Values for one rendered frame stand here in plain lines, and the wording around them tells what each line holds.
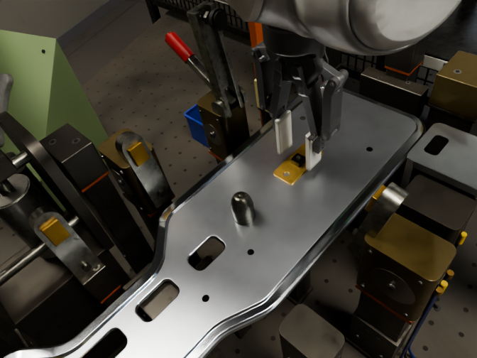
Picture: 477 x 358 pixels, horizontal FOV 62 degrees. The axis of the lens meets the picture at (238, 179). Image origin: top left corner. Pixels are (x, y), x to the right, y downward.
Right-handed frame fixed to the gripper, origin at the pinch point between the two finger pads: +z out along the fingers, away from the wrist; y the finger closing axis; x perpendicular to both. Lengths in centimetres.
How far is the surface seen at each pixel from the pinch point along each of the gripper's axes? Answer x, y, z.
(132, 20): 117, -263, 105
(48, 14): 64, -284, 80
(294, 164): -1.0, 0.0, 4.1
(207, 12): -0.4, -14.8, -16.5
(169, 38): -0.9, -25.3, -9.9
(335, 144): 6.6, 2.2, 4.6
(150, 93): 18, -76, 35
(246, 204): -13.0, 1.3, 0.7
